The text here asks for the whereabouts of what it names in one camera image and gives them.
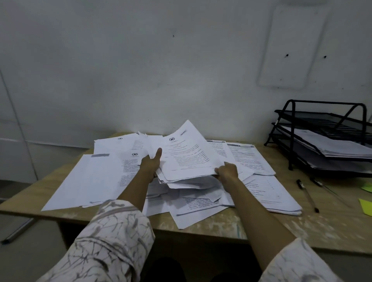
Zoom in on white patterned right sleeve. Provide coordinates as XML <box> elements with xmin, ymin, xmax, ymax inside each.
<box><xmin>259</xmin><ymin>238</ymin><xmax>344</xmax><ymax>282</ymax></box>

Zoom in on person's left forearm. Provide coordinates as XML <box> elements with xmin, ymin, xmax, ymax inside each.
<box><xmin>117</xmin><ymin>171</ymin><xmax>159</xmax><ymax>212</ymax></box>

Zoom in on person's right hand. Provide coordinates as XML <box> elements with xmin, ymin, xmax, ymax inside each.
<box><xmin>214</xmin><ymin>162</ymin><xmax>242</xmax><ymax>186</ymax></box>

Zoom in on person's right forearm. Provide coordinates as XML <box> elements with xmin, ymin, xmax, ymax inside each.
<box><xmin>225</xmin><ymin>177</ymin><xmax>297</xmax><ymax>272</ymax></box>

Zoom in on bundle of printed sheets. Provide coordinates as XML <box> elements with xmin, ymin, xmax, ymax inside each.
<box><xmin>147</xmin><ymin>120</ymin><xmax>226</xmax><ymax>190</ymax></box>

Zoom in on white patterned sleeve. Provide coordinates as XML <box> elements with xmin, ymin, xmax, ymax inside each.
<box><xmin>36</xmin><ymin>199</ymin><xmax>156</xmax><ymax>282</ymax></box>
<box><xmin>259</xmin><ymin>238</ymin><xmax>344</xmax><ymax>282</ymax></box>

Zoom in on wooden table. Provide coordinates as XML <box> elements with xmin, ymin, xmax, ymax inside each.
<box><xmin>0</xmin><ymin>132</ymin><xmax>372</xmax><ymax>256</ymax></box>

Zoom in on white patterned left sleeve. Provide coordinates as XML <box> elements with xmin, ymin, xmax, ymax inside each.
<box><xmin>36</xmin><ymin>199</ymin><xmax>156</xmax><ymax>282</ymax></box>

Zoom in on black mesh document tray rack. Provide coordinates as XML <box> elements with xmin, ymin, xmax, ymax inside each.
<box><xmin>264</xmin><ymin>100</ymin><xmax>372</xmax><ymax>178</ymax></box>

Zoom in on scattered pile of white papers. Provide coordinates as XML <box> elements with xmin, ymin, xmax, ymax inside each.
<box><xmin>41</xmin><ymin>132</ymin><xmax>303</xmax><ymax>230</ymax></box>

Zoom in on grey metal bar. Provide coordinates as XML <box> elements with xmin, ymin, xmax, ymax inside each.
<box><xmin>1</xmin><ymin>218</ymin><xmax>37</xmax><ymax>245</ymax></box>

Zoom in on white papers in tray rack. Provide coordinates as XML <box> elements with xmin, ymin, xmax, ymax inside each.
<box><xmin>280</xmin><ymin>126</ymin><xmax>372</xmax><ymax>160</ymax></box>

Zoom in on slim black clear pen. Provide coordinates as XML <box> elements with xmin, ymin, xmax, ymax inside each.
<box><xmin>309</xmin><ymin>177</ymin><xmax>352</xmax><ymax>208</ymax></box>

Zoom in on black ballpoint pen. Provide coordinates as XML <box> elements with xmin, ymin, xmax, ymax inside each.
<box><xmin>296</xmin><ymin>179</ymin><xmax>320</xmax><ymax>213</ymax></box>

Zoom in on person's left hand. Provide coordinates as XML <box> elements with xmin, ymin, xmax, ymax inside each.
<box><xmin>139</xmin><ymin>148</ymin><xmax>163</xmax><ymax>183</ymax></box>

